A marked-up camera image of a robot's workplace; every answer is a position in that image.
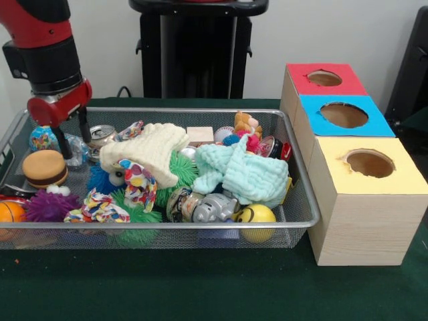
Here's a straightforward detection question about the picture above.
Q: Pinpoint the black stand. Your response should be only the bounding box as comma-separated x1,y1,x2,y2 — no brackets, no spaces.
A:
384,5,428,121

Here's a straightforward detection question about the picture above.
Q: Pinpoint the blue fuzzy toy with eyes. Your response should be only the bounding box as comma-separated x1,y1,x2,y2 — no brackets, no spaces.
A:
87,163,128,195

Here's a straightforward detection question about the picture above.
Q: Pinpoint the dark green table cloth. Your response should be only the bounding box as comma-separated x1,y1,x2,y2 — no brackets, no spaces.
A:
0,97,428,321
399,106,428,130

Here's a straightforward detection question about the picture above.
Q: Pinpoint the shallow mesh bin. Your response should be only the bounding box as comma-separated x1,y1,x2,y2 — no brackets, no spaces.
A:
0,106,321,250

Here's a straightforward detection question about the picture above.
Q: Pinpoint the purple spiky rubber ball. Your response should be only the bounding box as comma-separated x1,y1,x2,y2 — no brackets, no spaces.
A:
25,185,81,223

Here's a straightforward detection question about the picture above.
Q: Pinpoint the mint muslin cloth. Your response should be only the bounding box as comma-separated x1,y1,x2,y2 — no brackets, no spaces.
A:
193,133,290,205

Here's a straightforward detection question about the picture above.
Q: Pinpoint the wooden box with three holes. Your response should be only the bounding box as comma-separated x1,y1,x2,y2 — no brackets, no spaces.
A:
280,62,428,268

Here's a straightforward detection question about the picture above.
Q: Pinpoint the black cable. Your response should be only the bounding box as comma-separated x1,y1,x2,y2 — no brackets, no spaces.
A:
116,86,144,98

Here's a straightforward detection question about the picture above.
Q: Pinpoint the clear plastic packet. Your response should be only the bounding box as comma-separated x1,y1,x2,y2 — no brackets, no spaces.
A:
63,132,91,168

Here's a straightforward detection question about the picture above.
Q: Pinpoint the small orange basketball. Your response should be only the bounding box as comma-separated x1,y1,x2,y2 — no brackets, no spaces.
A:
0,200,27,241

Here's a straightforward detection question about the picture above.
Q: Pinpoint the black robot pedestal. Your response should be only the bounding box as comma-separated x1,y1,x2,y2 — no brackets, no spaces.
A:
128,0,270,100

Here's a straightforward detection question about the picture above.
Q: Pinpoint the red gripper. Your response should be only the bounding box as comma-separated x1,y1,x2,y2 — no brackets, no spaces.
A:
27,78,94,161

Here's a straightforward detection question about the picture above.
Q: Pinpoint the blue globe ball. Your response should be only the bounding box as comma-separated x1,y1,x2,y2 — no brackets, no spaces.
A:
29,125,62,153

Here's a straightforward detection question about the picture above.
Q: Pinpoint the foam burger toy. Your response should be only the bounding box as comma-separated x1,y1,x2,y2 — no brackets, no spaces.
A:
21,149,70,190

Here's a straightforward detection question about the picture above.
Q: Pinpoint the smooth yellow ball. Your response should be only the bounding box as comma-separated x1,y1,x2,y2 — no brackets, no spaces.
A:
236,203,278,243

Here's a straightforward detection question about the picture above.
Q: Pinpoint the colourful patterned cloth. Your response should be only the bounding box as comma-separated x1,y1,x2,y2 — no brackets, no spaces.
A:
63,120,158,224

